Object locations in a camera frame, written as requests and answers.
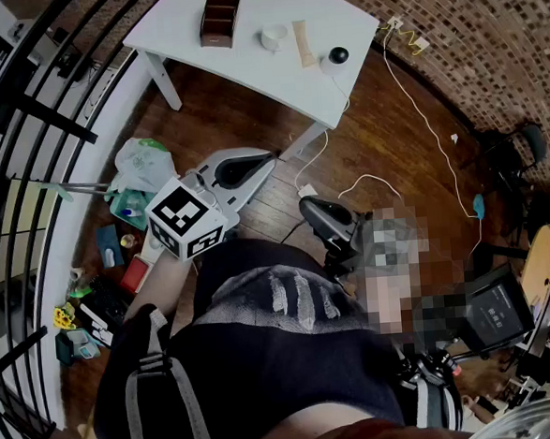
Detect long white cable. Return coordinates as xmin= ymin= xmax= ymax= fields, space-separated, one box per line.
xmin=380 ymin=20 xmax=488 ymax=265

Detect person's right forearm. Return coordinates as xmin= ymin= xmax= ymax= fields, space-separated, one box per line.
xmin=363 ymin=269 xmax=429 ymax=340

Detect brown wooden organizer box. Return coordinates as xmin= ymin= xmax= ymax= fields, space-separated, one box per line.
xmin=196 ymin=0 xmax=245 ymax=50

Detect metal pole with green handle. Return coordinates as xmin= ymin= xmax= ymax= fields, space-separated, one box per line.
xmin=35 ymin=176 xmax=115 ymax=206

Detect dark blue box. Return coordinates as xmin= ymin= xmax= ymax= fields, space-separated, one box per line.
xmin=95 ymin=223 xmax=126 ymax=270

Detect white power strip cable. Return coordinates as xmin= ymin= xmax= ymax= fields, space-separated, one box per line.
xmin=335 ymin=170 xmax=402 ymax=201

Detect white camera cable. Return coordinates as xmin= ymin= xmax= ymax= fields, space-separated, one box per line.
xmin=286 ymin=73 xmax=358 ymax=193

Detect white plastic bag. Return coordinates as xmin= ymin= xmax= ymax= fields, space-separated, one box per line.
xmin=102 ymin=135 xmax=178 ymax=198

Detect teal box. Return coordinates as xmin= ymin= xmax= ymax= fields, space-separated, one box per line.
xmin=54 ymin=325 xmax=102 ymax=369

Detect yellow artificial sunflowers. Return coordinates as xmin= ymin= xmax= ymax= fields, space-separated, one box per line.
xmin=51 ymin=300 xmax=80 ymax=331

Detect grey harness strap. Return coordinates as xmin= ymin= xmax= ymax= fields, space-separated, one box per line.
xmin=410 ymin=378 xmax=465 ymax=435
xmin=119 ymin=305 xmax=216 ymax=439

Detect black keyboard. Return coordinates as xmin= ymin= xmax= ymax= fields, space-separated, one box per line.
xmin=79 ymin=273 xmax=133 ymax=331

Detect red box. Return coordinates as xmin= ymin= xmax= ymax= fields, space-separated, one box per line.
xmin=117 ymin=254 xmax=156 ymax=295

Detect black metal railing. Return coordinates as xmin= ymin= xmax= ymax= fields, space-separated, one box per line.
xmin=0 ymin=0 xmax=188 ymax=439

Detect black chest-mounted monitor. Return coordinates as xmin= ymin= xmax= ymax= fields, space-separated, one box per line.
xmin=456 ymin=261 xmax=538 ymax=355

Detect white camera with black dome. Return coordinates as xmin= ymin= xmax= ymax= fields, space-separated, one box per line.
xmin=318 ymin=44 xmax=353 ymax=77

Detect silver head mount rim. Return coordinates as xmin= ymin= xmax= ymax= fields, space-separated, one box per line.
xmin=459 ymin=393 xmax=550 ymax=439

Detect teal bin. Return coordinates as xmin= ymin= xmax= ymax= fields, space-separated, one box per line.
xmin=108 ymin=187 xmax=153 ymax=234

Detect white table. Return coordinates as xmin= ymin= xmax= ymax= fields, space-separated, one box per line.
xmin=120 ymin=0 xmax=390 ymax=173

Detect black chair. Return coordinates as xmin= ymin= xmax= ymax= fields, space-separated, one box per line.
xmin=455 ymin=121 xmax=550 ymax=198

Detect pale yellow plastic cup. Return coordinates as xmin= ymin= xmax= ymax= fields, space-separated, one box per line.
xmin=291 ymin=18 xmax=320 ymax=72

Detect round wooden table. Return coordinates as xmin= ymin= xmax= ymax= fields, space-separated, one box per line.
xmin=517 ymin=224 xmax=550 ymax=313

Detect person's left forearm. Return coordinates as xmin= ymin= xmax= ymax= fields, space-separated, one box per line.
xmin=120 ymin=254 xmax=204 ymax=338

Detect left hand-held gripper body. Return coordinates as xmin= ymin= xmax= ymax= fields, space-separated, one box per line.
xmin=142 ymin=162 xmax=242 ymax=264

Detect person's torso in dark shirt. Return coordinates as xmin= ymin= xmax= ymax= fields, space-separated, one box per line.
xmin=82 ymin=224 xmax=465 ymax=439

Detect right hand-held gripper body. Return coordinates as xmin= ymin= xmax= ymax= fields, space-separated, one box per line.
xmin=320 ymin=202 xmax=430 ymax=282

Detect yellow cable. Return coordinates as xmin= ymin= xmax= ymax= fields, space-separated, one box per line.
xmin=378 ymin=19 xmax=427 ymax=60

